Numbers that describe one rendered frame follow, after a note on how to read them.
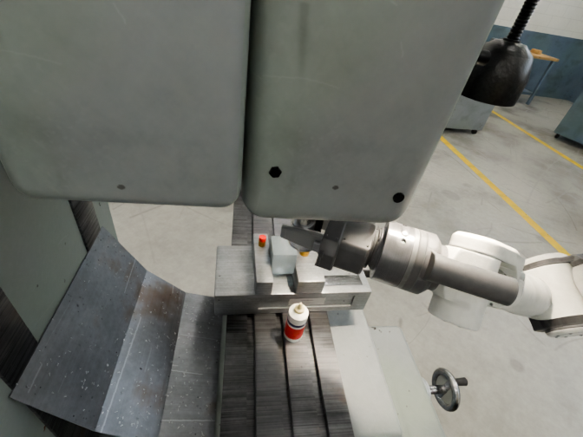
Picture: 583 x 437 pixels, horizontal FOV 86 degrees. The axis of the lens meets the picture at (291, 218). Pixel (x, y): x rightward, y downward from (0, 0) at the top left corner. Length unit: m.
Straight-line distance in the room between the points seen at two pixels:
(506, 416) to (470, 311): 1.61
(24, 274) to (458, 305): 0.56
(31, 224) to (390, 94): 0.47
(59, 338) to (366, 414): 0.58
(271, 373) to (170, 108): 0.54
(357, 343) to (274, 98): 0.68
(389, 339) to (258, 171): 0.82
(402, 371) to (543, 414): 1.28
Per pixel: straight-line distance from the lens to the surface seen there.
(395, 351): 1.03
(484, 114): 5.35
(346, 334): 0.85
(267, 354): 0.70
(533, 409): 2.19
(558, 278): 0.70
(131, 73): 0.25
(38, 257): 0.56
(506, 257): 0.50
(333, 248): 0.42
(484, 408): 2.02
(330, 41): 0.26
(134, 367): 0.70
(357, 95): 0.28
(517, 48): 0.45
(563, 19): 9.31
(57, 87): 0.28
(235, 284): 0.70
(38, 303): 0.58
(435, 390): 1.14
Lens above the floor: 1.53
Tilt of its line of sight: 38 degrees down
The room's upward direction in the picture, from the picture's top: 10 degrees clockwise
